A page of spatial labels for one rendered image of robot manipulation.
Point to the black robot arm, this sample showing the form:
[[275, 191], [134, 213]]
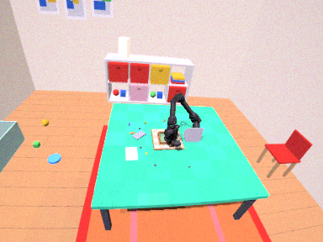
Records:
[[172, 126]]

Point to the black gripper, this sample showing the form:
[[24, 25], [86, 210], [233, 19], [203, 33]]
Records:
[[176, 143]]

